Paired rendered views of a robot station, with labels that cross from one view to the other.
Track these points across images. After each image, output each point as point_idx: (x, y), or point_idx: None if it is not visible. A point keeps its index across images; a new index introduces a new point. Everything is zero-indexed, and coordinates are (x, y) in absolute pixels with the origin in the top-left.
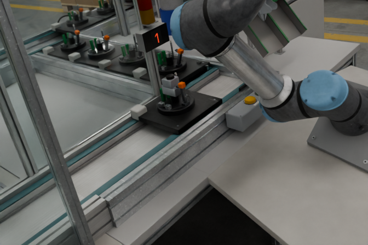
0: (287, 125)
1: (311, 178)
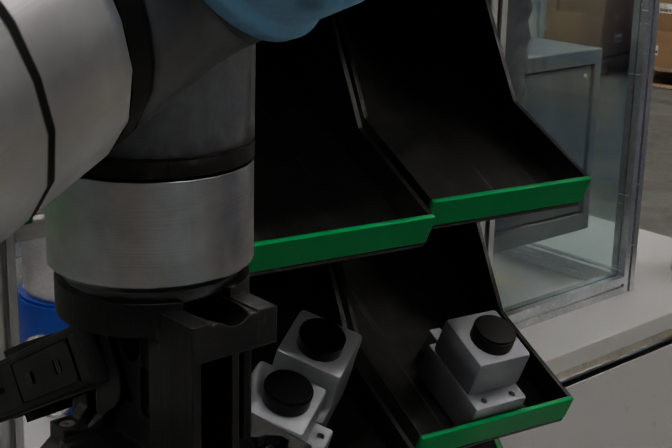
0: None
1: None
